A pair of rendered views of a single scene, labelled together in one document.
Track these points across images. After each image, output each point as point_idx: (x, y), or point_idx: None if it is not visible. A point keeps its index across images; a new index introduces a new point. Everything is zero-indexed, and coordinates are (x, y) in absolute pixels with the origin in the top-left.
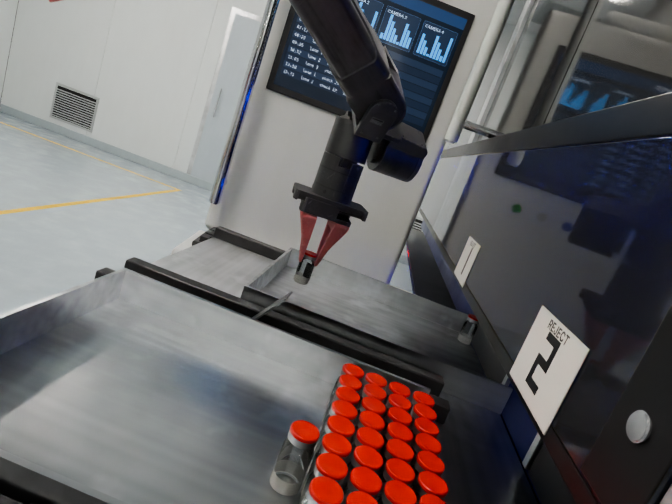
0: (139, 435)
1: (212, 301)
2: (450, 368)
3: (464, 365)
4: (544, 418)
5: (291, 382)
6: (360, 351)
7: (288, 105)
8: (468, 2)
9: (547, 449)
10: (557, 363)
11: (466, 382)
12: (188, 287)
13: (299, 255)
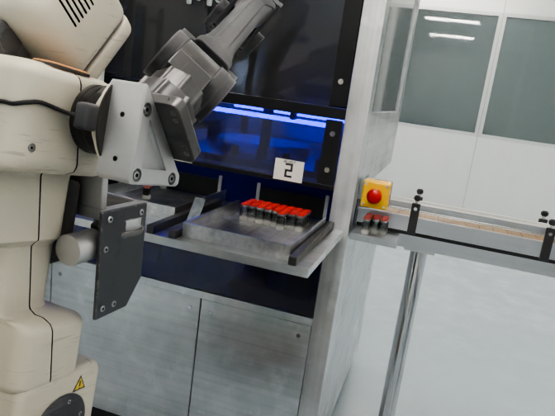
0: (270, 238)
1: (177, 220)
2: (216, 194)
3: (190, 195)
4: (299, 180)
5: (230, 221)
6: (207, 205)
7: None
8: None
9: (304, 185)
10: (295, 168)
11: (219, 196)
12: (171, 220)
13: (148, 186)
